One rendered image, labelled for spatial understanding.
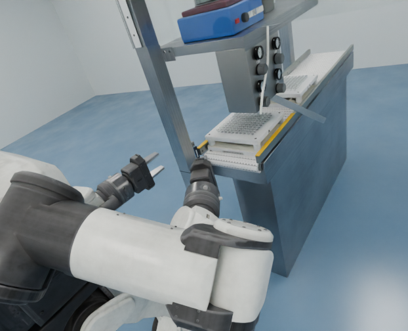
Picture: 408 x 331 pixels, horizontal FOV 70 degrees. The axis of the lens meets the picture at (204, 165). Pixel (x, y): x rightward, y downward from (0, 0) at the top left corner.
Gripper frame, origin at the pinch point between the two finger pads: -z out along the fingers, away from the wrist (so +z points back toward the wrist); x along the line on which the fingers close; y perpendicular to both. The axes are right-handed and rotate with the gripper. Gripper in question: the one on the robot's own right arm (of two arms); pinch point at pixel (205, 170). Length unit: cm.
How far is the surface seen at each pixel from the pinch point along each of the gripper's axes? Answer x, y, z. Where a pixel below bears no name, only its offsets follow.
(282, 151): 20.7, 24.5, -35.9
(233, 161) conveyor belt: 16.0, 5.0, -27.4
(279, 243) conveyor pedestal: 72, 17, -34
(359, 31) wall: 55, 160, -333
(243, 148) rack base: 12.6, 9.7, -30.1
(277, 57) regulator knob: -17.7, 26.6, -31.0
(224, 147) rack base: 12.6, 2.1, -34.0
